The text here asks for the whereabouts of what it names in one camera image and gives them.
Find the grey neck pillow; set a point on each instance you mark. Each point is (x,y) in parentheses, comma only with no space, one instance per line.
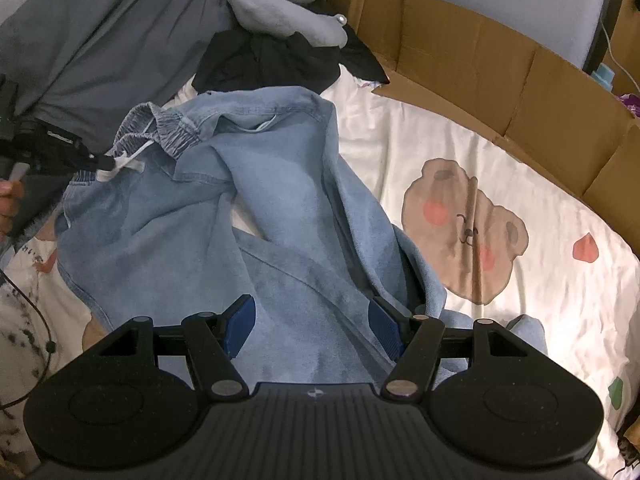
(270,5)

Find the flattened brown cardboard box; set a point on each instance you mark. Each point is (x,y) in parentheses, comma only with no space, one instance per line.
(450,35)

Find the person's left hand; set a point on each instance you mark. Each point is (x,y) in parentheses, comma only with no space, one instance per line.
(9,205)

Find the white fluffy spotted blanket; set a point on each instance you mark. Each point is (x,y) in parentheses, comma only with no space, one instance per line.
(20,320)

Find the bear print bed sheet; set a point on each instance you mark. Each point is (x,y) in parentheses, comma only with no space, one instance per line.
(550,310)

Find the tall upright cardboard sheet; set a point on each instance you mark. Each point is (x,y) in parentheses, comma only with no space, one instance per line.
(629,25)

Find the light blue denim pants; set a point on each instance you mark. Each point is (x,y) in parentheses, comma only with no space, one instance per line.
(280,210)

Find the white detergent bottle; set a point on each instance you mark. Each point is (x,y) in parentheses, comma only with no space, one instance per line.
(602,75)

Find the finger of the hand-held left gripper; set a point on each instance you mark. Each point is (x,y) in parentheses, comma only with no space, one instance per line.
(100,162)

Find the black garment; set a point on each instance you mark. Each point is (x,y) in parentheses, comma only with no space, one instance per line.
(260,60)

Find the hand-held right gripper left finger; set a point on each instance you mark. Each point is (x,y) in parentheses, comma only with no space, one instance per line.
(240,325)

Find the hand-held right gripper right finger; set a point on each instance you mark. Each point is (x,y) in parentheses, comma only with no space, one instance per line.
(385,327)

